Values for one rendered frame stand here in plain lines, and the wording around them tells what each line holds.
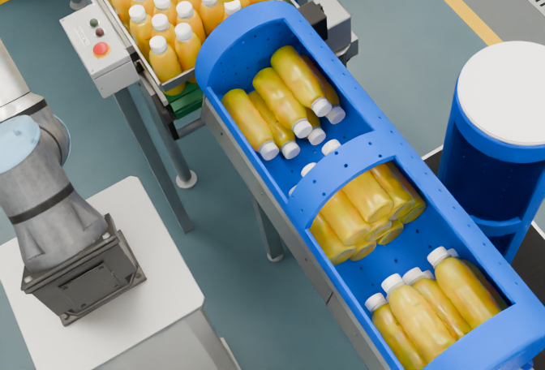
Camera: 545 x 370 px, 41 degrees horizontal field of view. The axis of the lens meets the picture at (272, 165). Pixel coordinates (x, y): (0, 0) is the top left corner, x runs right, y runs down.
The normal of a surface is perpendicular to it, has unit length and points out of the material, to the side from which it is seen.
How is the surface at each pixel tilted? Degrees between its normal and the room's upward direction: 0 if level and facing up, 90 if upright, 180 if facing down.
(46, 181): 53
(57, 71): 0
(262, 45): 90
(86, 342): 0
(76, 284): 90
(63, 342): 0
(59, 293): 90
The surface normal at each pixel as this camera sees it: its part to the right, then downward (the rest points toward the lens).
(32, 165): 0.62, -0.07
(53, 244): 0.04, -0.06
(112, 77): 0.51, 0.73
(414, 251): -0.45, -0.24
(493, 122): -0.10, -0.48
